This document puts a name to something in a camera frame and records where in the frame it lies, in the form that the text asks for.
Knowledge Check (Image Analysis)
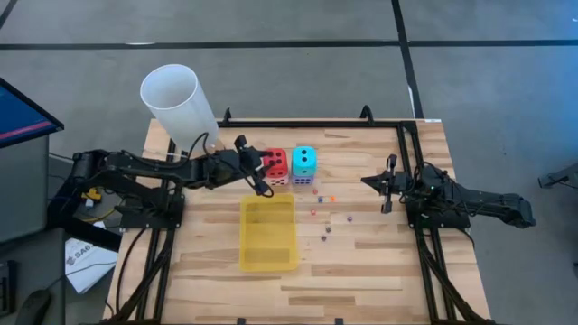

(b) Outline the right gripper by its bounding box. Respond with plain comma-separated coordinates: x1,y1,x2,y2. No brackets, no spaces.
360,154,415,214

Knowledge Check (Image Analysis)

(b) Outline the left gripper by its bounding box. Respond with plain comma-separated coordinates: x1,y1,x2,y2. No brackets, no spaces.
206,135,275,198

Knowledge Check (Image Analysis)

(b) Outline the large red foam die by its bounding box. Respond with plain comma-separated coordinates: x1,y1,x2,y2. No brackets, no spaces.
264,147,290,179

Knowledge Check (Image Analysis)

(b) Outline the large cyan foam die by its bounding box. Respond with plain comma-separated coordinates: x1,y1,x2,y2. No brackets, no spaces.
291,145,318,178

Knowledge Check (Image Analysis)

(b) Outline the yellow translucent plastic bin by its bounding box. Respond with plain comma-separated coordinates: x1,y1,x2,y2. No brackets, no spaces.
238,192,300,273

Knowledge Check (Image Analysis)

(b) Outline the white shade wooden base lamp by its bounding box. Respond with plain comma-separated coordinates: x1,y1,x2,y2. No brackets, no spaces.
139,63,227,157

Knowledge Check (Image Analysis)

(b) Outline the grey metal stand leg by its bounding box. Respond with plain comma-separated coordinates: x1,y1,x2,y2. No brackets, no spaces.
536,162,578,190

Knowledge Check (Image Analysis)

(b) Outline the black equipment base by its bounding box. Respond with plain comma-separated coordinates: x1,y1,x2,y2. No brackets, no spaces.
47,180,123,252

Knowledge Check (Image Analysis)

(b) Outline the white printed paper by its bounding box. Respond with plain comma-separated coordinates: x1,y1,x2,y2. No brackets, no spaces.
64,237,119,294

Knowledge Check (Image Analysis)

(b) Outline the computer monitor blue screen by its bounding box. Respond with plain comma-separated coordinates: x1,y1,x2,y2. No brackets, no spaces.
0,76,65,150

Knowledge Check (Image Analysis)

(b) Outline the grey desk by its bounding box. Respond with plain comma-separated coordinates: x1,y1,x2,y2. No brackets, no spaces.
0,227,67,325

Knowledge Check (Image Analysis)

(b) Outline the dark computer mouse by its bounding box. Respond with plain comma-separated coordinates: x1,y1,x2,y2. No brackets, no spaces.
15,288,53,325

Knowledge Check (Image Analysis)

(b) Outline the black keyboard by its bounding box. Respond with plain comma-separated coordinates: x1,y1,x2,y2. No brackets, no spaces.
0,259,18,317

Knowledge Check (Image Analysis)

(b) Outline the black aluminium table frame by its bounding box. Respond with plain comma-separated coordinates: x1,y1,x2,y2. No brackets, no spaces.
107,106,493,325

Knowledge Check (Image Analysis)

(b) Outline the black power cable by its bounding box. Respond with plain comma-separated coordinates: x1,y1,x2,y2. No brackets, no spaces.
115,227,150,317

